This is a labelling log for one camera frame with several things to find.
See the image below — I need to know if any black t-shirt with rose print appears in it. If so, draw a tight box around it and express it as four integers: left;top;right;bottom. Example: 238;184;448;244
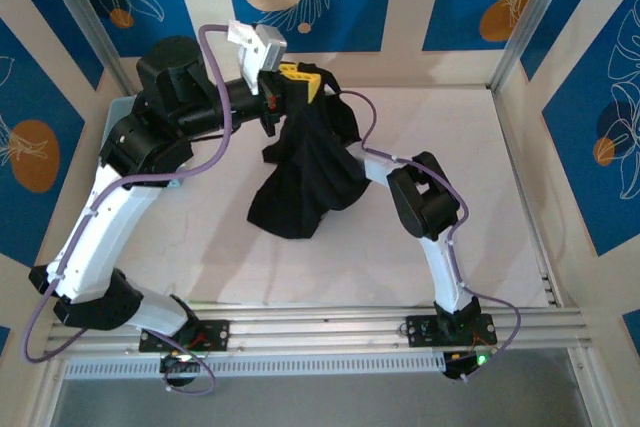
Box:
246;61;374;242

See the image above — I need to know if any light blue plastic basket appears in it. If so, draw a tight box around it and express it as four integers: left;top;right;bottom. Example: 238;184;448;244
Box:
103;96;185;189

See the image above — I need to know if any small black electronics board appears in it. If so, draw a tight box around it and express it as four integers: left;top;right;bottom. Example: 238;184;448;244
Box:
159;351;204;388
442;349;494;381

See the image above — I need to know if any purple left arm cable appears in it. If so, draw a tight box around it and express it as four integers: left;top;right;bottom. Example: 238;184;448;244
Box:
22;24;236;395

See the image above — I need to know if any aluminium frame post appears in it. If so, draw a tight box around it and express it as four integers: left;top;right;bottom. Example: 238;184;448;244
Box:
487;0;584;93
37;0;140;98

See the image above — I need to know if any long aluminium base rail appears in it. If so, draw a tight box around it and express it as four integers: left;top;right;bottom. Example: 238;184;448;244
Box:
42;304;594;361

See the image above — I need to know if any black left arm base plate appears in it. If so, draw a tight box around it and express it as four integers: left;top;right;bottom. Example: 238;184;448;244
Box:
138;319;231;352

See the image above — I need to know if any aluminium table side rail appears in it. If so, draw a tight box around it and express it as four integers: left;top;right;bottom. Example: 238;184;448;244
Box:
492;89;567;309

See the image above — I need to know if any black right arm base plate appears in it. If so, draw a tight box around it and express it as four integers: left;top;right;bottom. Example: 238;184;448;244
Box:
405;314;497;348

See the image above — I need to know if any white slotted cable duct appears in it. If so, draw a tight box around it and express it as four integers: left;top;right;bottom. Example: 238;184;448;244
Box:
62;351;447;381

